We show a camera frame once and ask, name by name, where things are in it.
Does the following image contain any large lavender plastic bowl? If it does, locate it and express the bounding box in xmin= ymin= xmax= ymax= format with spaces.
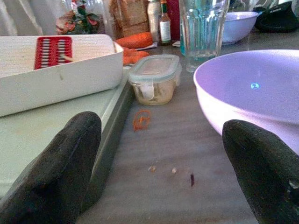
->
xmin=193 ymin=49 xmax=299 ymax=155

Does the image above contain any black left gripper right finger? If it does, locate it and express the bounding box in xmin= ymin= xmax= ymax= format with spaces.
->
xmin=221 ymin=119 xmax=299 ymax=224

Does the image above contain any clear lidded food container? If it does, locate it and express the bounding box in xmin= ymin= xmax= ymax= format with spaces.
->
xmin=128 ymin=54 xmax=183 ymax=106

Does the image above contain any orange carrot peel curl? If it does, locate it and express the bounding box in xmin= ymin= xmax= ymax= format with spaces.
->
xmin=132 ymin=110 xmax=151 ymax=132

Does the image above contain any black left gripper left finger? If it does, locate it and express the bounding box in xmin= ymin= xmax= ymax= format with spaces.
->
xmin=0 ymin=111 xmax=102 ymax=224

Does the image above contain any whole orange carrot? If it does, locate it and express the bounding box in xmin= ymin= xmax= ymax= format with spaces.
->
xmin=115 ymin=32 xmax=154 ymax=49

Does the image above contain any red flowered potted plant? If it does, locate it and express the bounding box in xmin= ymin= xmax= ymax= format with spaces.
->
xmin=55 ymin=0 xmax=101 ymax=35

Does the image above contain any brown sliced bread loaf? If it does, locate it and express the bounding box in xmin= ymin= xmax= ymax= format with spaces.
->
xmin=109 ymin=0 xmax=150 ymax=40

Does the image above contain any peeled orange carrot piece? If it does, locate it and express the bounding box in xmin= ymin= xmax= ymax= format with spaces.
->
xmin=122 ymin=46 xmax=150 ymax=66

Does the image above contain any pale green cutting board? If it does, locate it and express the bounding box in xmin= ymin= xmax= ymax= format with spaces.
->
xmin=0 ymin=67 xmax=135 ymax=207

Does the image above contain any hot sauce bottle green neck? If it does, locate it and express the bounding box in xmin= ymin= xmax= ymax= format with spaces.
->
xmin=158 ymin=0 xmax=172 ymax=46

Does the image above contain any dark red bottle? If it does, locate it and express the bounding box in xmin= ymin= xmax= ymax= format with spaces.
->
xmin=166 ymin=0 xmax=181 ymax=42

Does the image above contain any white slicer box red blade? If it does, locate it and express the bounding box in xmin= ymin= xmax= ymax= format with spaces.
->
xmin=0 ymin=34 xmax=124 ymax=118

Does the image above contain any clear ribbed drinking glass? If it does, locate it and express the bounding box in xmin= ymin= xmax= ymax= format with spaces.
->
xmin=178 ymin=0 xmax=231 ymax=59

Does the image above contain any black round object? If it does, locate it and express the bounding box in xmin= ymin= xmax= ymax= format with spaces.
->
xmin=253 ymin=1 xmax=299 ymax=33

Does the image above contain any small lavender plastic bowl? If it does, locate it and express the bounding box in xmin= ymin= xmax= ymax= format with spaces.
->
xmin=221 ymin=11 xmax=259 ymax=45

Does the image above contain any white spice shaker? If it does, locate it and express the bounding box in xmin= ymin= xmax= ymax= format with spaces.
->
xmin=147 ymin=0 xmax=162 ymax=42

